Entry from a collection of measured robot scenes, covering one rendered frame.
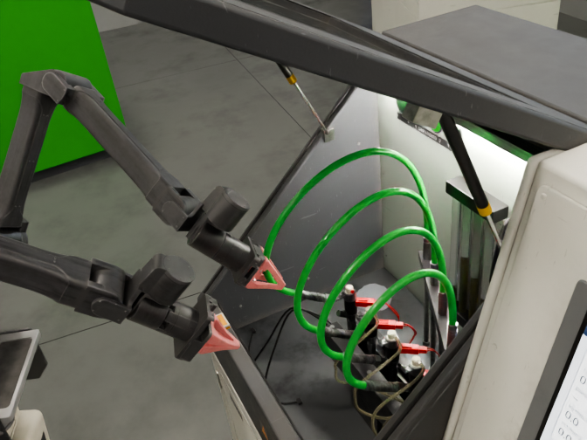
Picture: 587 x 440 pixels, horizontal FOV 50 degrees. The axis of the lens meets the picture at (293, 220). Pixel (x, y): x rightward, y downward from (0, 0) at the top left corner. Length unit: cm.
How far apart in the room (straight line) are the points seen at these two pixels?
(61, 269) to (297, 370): 76
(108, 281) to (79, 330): 219
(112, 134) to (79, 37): 304
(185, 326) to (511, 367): 51
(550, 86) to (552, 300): 47
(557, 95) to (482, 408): 55
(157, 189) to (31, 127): 36
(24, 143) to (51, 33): 285
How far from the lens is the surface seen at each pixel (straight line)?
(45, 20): 426
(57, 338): 320
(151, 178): 122
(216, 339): 107
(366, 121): 157
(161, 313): 103
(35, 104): 144
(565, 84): 126
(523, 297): 95
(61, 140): 448
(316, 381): 155
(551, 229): 90
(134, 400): 277
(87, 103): 134
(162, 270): 98
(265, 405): 136
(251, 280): 119
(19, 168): 146
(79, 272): 100
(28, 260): 99
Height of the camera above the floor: 199
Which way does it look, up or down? 34 degrees down
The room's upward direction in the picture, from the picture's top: 8 degrees counter-clockwise
